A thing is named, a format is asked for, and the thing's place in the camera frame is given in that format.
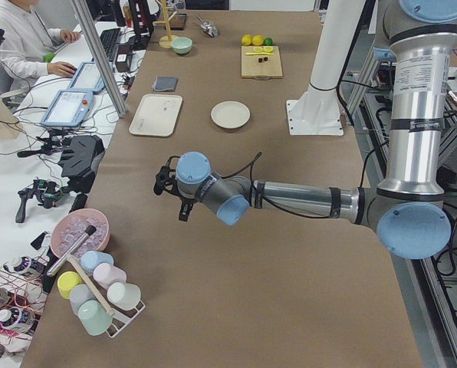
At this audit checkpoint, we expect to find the metal scoop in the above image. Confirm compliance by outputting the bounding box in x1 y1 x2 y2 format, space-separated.
196 15 219 38

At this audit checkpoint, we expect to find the person in white hoodie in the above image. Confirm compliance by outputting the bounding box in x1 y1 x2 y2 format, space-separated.
0 1 80 87

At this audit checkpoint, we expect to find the metal black-tipped muddler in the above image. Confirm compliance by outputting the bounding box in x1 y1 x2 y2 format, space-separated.
46 225 97 277

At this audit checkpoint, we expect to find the yellow lemon near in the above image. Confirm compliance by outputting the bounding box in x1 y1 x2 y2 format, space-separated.
241 34 252 46

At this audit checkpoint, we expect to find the blue teach pendant far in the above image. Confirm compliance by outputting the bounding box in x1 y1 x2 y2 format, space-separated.
68 61 105 94

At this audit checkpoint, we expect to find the black keyboard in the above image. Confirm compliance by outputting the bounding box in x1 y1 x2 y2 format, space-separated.
100 28 120 62

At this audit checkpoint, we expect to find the wooden mug tree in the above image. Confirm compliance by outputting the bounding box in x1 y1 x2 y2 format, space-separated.
153 0 178 49

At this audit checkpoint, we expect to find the black stand mount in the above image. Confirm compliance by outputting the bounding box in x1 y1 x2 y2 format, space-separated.
58 135 105 193

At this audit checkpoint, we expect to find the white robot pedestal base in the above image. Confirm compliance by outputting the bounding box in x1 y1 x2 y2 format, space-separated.
287 0 366 136

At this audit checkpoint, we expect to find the grey cup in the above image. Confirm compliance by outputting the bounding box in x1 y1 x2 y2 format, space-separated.
69 284 96 316

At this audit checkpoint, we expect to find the bamboo cutting board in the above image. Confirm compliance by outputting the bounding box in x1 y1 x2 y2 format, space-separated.
241 46 283 79

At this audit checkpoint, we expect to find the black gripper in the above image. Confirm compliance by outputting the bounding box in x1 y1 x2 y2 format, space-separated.
153 156 192 222

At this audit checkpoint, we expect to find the yellow cup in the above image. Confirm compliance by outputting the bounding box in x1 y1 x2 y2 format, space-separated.
57 271 83 300

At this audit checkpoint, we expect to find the aluminium frame post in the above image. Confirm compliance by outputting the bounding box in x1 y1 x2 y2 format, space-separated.
70 0 127 118

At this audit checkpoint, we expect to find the blue teach pendant near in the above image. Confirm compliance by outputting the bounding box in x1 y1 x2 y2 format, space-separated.
41 89 94 128

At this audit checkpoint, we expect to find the mint green bowl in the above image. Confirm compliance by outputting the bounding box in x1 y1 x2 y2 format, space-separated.
171 37 192 55

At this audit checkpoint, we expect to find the cream round plate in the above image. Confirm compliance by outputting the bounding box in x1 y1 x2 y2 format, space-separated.
210 100 251 129

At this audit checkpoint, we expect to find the mint green cup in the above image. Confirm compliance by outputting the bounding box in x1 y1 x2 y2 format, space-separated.
77 300 113 336

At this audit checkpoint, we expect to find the yellow lemon far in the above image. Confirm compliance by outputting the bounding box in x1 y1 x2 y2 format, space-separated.
252 34 265 46

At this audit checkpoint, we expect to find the white cup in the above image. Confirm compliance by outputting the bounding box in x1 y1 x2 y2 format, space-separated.
107 282 141 311

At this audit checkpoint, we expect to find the pink cup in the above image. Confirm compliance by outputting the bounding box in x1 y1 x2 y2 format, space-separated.
93 262 127 290

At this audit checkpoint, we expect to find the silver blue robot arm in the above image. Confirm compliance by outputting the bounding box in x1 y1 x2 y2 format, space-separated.
153 1 457 259

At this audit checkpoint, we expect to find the white wire cup rack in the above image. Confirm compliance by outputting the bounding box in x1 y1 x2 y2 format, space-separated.
106 300 146 338

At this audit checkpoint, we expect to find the blue cup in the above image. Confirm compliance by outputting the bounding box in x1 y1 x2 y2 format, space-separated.
80 251 114 275

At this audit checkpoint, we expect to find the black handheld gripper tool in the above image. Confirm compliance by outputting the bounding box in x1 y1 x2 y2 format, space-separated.
15 179 65 223

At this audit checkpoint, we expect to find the blue teach pendant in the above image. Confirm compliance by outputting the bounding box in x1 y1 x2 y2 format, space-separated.
68 61 105 94
41 89 94 128

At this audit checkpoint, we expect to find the pink bowl of ice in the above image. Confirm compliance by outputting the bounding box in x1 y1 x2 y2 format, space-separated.
51 209 110 258

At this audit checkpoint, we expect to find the cream rectangular tray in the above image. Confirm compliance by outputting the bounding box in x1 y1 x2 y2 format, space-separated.
129 94 182 137

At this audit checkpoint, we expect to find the wooden rack handle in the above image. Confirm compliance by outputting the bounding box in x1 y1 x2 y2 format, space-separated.
67 255 115 317

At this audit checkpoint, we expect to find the yellow lemon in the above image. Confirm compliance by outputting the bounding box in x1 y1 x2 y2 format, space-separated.
252 34 265 46
241 34 252 46

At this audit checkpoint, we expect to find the grey folded cloth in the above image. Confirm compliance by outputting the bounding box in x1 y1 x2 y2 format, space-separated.
152 76 179 92

